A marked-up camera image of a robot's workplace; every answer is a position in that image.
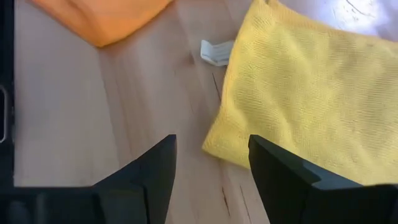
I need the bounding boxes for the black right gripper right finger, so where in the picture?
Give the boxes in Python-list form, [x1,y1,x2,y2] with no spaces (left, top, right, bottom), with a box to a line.
[248,134,363,224]

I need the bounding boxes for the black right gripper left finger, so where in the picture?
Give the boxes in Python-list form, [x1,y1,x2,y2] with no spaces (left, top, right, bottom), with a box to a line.
[93,134,177,224]

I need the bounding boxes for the yellow microfiber towel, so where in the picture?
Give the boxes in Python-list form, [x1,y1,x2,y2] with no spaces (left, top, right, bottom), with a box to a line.
[200,0,398,187]

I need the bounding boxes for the orange microfiber towel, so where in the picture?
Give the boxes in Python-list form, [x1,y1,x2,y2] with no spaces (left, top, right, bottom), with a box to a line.
[29,0,174,48]

